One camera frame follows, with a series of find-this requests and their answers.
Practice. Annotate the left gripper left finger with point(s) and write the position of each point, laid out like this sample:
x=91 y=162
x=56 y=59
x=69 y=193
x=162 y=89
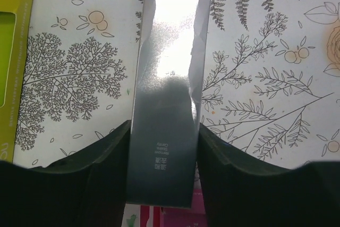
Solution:
x=86 y=188

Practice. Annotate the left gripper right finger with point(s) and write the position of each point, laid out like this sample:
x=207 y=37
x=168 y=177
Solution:
x=240 y=190

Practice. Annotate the silver toothpaste box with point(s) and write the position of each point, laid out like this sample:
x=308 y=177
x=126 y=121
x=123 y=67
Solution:
x=167 y=103

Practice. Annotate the yellow toothpaste box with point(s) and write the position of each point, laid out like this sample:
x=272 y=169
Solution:
x=15 y=19

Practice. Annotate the pink toothpaste box left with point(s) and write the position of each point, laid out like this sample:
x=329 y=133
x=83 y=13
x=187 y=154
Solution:
x=175 y=217

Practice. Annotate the floral table mat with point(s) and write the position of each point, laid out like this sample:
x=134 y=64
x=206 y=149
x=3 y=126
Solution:
x=270 y=88

